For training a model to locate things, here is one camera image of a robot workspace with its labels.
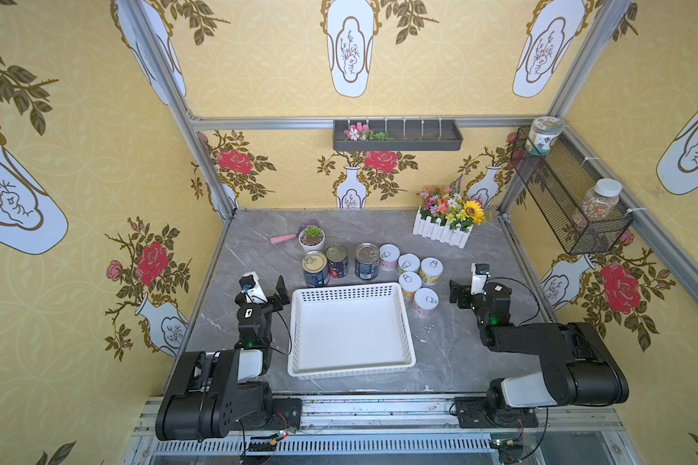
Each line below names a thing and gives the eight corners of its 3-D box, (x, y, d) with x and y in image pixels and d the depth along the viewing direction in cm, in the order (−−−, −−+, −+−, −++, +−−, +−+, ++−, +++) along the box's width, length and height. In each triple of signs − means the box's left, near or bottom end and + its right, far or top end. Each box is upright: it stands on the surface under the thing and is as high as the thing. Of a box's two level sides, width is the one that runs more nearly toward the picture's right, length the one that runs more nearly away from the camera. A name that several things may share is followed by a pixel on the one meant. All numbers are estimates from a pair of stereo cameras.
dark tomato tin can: (327, 279, 102) (325, 262, 94) (328, 262, 107) (326, 244, 99) (348, 279, 102) (347, 262, 94) (348, 262, 107) (348, 244, 99)
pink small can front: (414, 318, 93) (417, 309, 88) (410, 296, 98) (413, 287, 93) (437, 318, 93) (441, 309, 88) (433, 296, 98) (437, 287, 93)
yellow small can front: (401, 301, 95) (403, 294, 92) (398, 279, 101) (400, 271, 97) (421, 301, 95) (424, 294, 92) (418, 279, 101) (420, 271, 97)
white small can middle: (397, 276, 102) (399, 267, 98) (396, 261, 106) (397, 252, 102) (418, 276, 102) (421, 267, 98) (416, 261, 106) (418, 252, 102)
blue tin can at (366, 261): (355, 281, 102) (355, 263, 93) (355, 261, 107) (355, 242, 98) (378, 281, 102) (380, 263, 93) (376, 261, 107) (378, 242, 98)
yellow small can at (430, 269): (419, 285, 100) (422, 275, 96) (416, 266, 105) (419, 257, 101) (441, 285, 100) (445, 275, 96) (437, 266, 105) (441, 257, 101)
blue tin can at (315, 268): (304, 290, 99) (299, 273, 91) (307, 268, 105) (303, 250, 97) (328, 290, 99) (325, 273, 91) (329, 268, 105) (327, 250, 97)
